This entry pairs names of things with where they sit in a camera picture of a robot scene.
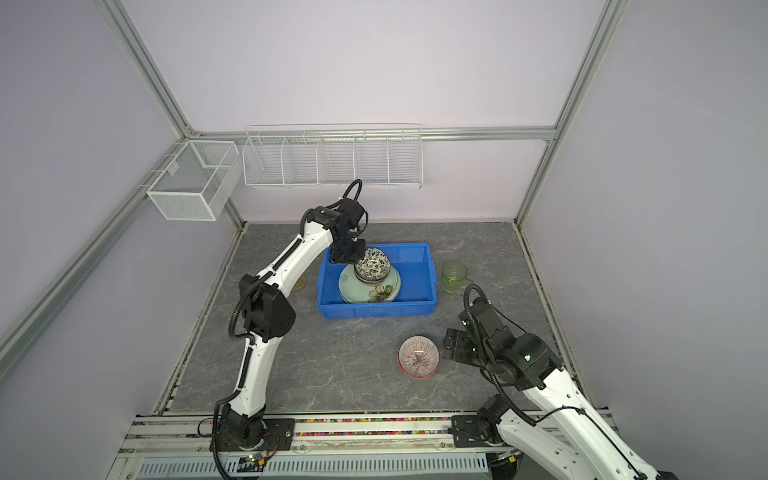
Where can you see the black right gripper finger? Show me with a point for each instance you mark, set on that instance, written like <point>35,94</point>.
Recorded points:
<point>453,339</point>
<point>465,355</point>

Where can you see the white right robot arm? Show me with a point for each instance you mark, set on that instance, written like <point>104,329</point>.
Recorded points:
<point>538,408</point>

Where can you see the red rimmed bottom bowl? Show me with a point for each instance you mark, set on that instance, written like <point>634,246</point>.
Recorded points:
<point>418,357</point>

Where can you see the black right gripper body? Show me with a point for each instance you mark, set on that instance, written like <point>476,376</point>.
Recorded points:
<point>483,359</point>

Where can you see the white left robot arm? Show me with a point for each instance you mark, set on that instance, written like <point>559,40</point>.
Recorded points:
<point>263,314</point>

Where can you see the white wire rack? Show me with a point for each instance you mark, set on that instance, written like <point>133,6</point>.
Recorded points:
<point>383,155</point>

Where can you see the green glass cup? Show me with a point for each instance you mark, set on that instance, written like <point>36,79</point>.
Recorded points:
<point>454,276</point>

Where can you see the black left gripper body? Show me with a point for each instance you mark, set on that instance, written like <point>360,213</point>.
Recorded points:
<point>348,251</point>

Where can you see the white mesh basket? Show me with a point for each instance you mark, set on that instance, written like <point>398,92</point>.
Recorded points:
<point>198,181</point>

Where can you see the amber glass cup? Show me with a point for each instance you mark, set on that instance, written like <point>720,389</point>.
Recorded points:
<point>300,283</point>

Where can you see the green flower plate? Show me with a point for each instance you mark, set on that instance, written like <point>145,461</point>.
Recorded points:
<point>355,291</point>

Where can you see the blue plastic bin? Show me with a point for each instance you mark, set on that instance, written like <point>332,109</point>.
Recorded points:
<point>417,294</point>

